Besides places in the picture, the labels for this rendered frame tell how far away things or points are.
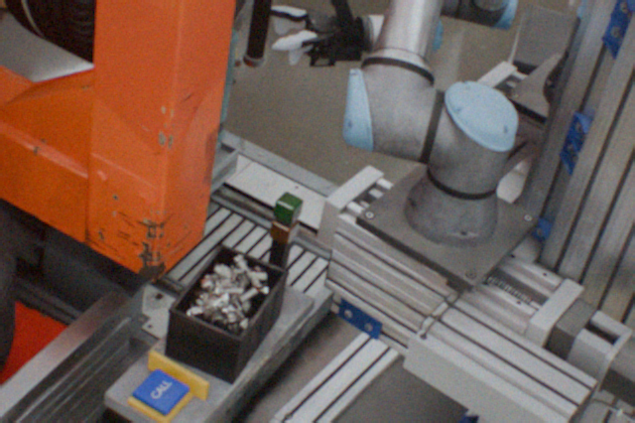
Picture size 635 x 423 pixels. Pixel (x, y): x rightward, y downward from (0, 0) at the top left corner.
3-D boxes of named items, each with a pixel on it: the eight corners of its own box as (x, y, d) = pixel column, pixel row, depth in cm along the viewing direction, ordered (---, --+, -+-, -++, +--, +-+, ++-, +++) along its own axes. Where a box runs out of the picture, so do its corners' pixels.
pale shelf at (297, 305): (239, 270, 234) (241, 258, 232) (314, 309, 229) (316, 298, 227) (102, 404, 203) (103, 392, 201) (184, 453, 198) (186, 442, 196)
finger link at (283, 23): (254, 32, 234) (299, 45, 233) (258, 6, 230) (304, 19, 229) (258, 25, 236) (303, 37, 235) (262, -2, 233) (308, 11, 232)
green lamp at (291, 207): (283, 206, 219) (286, 190, 217) (301, 215, 218) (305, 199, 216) (271, 216, 217) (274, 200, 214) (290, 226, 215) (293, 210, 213)
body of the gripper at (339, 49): (306, 68, 230) (365, 67, 234) (313, 30, 225) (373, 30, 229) (297, 46, 236) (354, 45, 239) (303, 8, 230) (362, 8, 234)
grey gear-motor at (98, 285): (39, 224, 284) (41, 105, 262) (184, 304, 272) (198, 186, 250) (-14, 264, 271) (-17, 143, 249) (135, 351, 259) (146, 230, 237)
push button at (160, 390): (156, 375, 205) (157, 366, 204) (189, 395, 203) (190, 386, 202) (131, 400, 200) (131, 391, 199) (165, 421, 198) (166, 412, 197)
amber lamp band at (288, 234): (279, 226, 223) (282, 210, 220) (297, 235, 221) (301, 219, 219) (268, 237, 220) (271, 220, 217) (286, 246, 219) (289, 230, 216)
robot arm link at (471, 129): (499, 202, 182) (523, 131, 173) (413, 181, 183) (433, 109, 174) (504, 156, 191) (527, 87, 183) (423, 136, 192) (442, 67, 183)
